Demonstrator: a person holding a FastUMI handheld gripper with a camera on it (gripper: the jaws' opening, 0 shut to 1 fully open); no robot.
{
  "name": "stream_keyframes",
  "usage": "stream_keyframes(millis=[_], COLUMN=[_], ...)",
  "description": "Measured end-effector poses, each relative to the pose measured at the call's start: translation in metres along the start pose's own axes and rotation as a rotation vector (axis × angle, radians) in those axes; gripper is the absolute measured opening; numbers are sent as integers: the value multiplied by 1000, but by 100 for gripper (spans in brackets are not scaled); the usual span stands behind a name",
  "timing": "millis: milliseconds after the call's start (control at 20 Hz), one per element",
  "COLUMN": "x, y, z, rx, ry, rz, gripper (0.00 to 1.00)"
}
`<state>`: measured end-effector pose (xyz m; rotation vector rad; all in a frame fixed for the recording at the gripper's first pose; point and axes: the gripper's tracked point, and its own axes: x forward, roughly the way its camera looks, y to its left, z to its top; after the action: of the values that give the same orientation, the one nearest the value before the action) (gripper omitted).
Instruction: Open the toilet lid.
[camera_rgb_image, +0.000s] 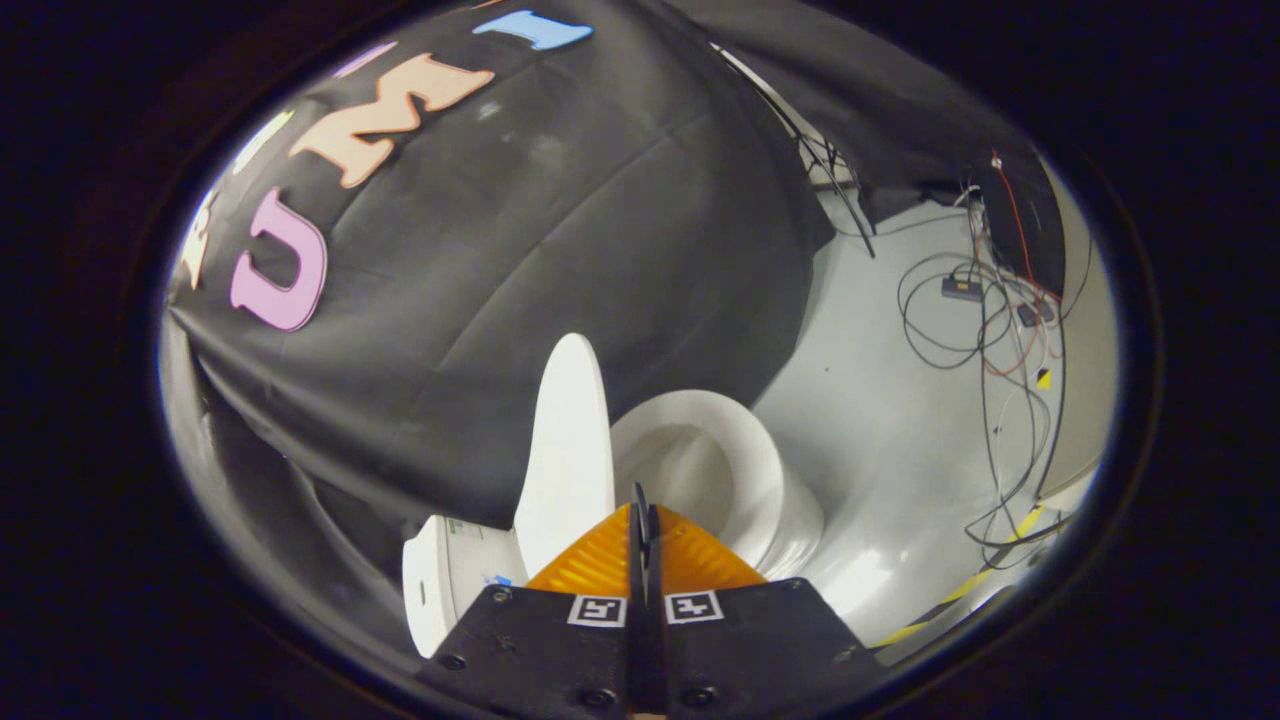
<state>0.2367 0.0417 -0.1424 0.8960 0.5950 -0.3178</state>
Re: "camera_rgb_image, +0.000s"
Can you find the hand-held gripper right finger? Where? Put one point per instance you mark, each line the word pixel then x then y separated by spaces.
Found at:
pixel 760 650

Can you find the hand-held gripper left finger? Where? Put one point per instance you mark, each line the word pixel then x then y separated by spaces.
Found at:
pixel 540 650

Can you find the white toilet lid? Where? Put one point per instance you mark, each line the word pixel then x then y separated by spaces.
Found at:
pixel 570 450

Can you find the white toilet body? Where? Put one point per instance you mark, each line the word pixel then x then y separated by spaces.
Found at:
pixel 760 470

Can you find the yellow black floor tape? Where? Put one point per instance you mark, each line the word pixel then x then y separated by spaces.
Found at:
pixel 960 590

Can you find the black power adapter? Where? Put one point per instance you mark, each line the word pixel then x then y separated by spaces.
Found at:
pixel 962 289

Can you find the black backdrop cloth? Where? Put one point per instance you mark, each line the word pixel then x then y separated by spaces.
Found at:
pixel 560 230

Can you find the black backdrop stand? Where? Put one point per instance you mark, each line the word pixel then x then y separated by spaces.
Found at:
pixel 830 170

